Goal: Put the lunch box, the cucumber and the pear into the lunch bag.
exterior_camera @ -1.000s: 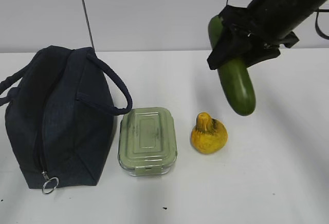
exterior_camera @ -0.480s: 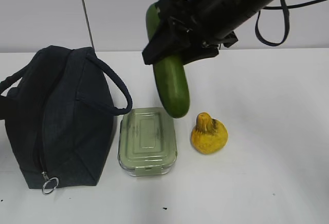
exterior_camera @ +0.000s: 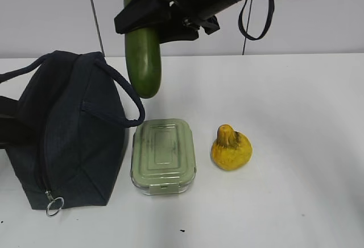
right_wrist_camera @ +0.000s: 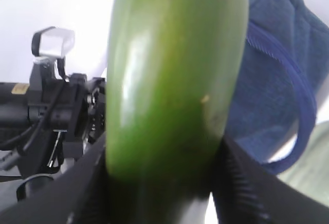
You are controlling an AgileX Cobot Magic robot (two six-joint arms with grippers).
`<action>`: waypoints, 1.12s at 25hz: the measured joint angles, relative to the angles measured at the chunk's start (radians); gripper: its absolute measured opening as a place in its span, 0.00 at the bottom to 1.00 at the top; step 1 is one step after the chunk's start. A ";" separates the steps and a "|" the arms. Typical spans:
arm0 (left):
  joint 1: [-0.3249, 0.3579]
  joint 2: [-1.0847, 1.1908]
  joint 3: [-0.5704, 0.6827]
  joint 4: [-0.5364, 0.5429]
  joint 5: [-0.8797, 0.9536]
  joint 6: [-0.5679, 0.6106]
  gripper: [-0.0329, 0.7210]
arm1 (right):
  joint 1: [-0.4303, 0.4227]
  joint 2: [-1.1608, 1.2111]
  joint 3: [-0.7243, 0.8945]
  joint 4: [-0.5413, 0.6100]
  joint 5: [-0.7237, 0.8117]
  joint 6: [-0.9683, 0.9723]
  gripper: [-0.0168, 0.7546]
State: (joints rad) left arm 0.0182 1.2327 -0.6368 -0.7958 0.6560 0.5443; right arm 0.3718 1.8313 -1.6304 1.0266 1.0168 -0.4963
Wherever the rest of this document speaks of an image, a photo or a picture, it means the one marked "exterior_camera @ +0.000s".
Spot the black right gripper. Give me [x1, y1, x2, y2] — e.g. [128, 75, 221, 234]
[114, 0, 221, 44]

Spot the green toy cucumber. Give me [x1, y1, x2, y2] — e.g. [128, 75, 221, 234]
[123, 0, 163, 99]

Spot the green lidded glass container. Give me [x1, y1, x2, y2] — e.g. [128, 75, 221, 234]
[130, 118, 197, 196]

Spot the dark blue lunch bag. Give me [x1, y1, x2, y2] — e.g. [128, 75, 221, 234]
[1, 51, 145, 216]

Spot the yellow toy squash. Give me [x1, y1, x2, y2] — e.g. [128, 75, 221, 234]
[211, 124, 253, 171]

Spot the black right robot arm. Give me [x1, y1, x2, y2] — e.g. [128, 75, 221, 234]
[114, 0, 275, 43]

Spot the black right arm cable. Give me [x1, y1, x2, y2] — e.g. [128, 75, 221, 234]
[238, 0, 364, 41]

